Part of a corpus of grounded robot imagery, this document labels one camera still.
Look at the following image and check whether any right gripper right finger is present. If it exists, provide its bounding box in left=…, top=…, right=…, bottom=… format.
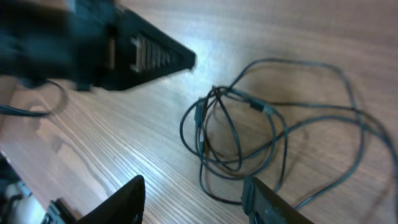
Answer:
left=241, top=177, right=313, bottom=224

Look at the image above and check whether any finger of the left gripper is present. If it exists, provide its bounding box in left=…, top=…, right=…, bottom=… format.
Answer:
left=94, top=9, right=196, bottom=91

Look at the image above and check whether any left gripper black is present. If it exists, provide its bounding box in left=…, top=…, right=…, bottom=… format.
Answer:
left=1, top=0, right=116, bottom=90

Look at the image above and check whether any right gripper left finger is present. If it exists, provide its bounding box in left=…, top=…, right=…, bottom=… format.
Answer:
left=76, top=175, right=146, bottom=224

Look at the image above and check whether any black usb cable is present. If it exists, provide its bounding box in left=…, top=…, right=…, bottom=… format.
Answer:
left=179, top=86, right=289, bottom=206
left=211, top=58, right=398, bottom=218

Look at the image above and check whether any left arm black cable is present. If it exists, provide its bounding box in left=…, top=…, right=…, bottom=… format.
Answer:
left=0, top=79, right=68, bottom=118

